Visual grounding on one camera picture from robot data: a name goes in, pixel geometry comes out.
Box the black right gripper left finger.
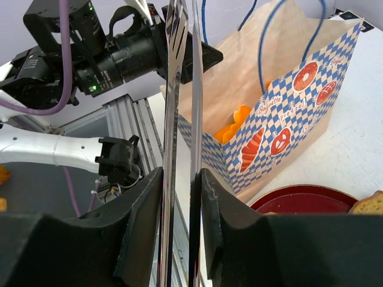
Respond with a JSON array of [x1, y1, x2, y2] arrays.
[[1, 167, 163, 286]]

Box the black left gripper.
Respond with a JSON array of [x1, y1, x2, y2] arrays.
[[74, 2, 224, 98]]

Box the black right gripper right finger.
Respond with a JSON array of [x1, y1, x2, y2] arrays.
[[202, 169, 382, 286]]

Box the metal kitchen tongs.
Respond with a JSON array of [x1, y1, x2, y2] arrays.
[[157, 0, 204, 287]]

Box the long twisted bread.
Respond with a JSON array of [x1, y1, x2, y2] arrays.
[[212, 80, 273, 144]]

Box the blue checkered paper bag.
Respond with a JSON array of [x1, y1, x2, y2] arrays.
[[160, 0, 365, 204]]

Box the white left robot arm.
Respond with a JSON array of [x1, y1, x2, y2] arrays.
[[1, 1, 168, 119]]

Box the brown bread slice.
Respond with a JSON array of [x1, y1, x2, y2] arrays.
[[348, 190, 383, 215]]

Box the dark red round plate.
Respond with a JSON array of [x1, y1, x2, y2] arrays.
[[250, 185, 357, 214]]

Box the right black table label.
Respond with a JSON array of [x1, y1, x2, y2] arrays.
[[339, 11, 375, 33]]

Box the aluminium frame rail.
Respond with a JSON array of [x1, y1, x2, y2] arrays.
[[62, 93, 189, 286]]

